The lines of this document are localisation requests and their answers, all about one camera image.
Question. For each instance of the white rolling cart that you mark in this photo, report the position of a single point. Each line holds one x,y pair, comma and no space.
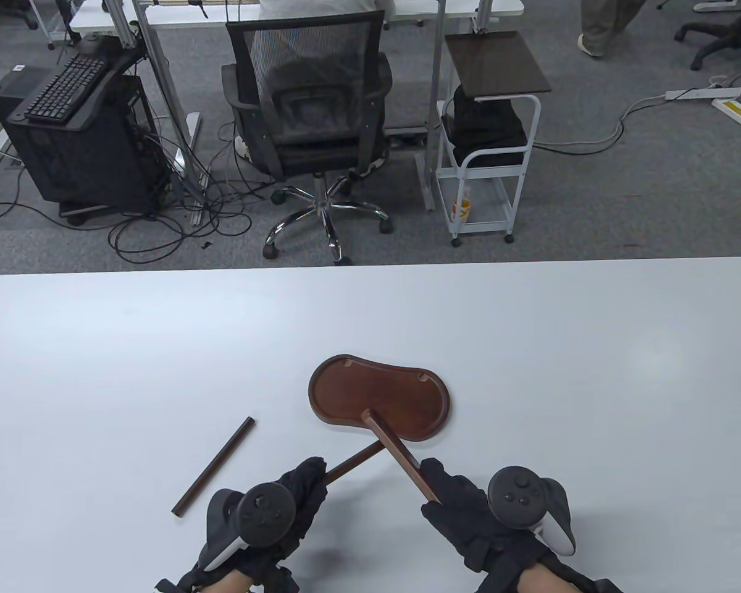
534,123

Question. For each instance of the black bag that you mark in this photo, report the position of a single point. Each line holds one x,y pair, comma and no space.
485,133

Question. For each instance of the person's left forearm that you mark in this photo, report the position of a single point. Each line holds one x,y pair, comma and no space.
233,582

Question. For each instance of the brown wooden key rack crossbar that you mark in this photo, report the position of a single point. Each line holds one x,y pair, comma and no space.
401,454

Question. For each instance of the person's right hand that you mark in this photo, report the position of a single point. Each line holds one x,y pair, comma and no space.
463,513

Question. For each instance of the person's left hand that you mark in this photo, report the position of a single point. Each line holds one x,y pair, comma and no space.
312,494

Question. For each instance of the white power strip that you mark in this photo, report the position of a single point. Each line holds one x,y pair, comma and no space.
704,94

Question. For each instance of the white desk with metal legs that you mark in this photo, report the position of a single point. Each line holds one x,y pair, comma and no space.
179,15

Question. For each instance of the brown wooden key rack base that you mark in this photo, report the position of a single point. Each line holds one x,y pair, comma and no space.
376,386

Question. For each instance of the black keyboard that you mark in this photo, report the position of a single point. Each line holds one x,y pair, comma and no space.
68,86

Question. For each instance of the black computer tower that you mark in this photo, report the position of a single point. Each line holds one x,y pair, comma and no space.
86,160

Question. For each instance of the dark brown board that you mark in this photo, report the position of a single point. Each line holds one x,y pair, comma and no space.
497,62

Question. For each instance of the brown wooden key rack rod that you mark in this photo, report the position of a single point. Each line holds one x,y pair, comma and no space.
213,466
355,460

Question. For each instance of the yellow label power strip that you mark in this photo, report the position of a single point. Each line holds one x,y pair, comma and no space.
736,112

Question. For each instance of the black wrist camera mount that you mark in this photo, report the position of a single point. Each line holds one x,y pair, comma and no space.
605,587
168,587

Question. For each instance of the person's right forearm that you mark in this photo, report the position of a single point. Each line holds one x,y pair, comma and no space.
546,582

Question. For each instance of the black mesh office chair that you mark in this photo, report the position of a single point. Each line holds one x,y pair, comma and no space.
309,117

